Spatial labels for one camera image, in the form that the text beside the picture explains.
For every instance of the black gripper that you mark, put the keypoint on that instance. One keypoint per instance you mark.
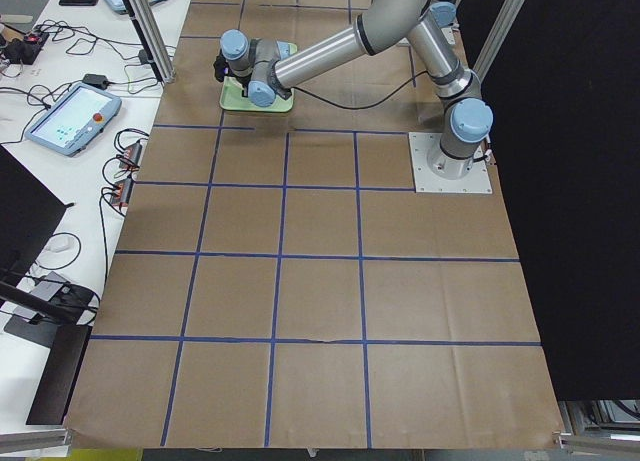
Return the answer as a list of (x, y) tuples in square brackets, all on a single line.
[(245, 88)]

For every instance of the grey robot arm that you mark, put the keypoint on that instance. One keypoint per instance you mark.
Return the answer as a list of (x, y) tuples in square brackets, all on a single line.
[(467, 118)]

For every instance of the light green plastic tray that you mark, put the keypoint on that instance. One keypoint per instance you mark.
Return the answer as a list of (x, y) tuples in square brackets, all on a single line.
[(235, 98)]

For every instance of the black power adapter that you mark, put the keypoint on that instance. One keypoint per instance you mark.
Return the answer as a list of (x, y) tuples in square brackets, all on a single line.
[(96, 80)]

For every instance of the grey usb hub left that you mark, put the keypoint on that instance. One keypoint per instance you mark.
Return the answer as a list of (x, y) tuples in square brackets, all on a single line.
[(129, 159)]

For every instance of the grey usb hub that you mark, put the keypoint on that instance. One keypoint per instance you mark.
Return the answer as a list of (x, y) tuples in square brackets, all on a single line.
[(129, 159), (122, 192)]

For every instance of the grey usb hub right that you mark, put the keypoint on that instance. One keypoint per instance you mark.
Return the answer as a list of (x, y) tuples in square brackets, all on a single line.
[(122, 192)]

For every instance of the black smartphone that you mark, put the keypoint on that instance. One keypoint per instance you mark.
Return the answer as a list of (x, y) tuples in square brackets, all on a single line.
[(78, 3)]

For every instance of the black power strip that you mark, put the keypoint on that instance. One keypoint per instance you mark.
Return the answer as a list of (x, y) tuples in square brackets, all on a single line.
[(26, 50)]

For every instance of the brown paper table cover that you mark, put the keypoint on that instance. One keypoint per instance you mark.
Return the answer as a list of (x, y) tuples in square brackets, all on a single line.
[(279, 283)]

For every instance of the white computer mouse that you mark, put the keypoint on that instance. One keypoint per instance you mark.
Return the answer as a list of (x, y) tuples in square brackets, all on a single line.
[(60, 242)]

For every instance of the black monitor screen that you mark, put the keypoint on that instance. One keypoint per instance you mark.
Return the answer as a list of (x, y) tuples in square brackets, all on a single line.
[(29, 216)]

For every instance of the grey docking box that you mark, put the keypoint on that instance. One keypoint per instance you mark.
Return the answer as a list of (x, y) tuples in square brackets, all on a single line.
[(43, 301)]

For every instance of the black monitor stand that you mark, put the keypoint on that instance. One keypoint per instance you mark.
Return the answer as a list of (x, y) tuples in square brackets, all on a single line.
[(66, 343)]

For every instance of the black curtain panel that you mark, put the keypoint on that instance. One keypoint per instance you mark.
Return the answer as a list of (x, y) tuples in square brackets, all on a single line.
[(564, 90)]

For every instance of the aluminium frame post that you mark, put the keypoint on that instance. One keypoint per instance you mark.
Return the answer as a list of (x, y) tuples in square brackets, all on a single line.
[(141, 16)]

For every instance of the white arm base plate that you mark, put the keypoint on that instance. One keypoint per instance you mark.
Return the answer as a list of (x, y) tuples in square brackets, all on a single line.
[(434, 172)]

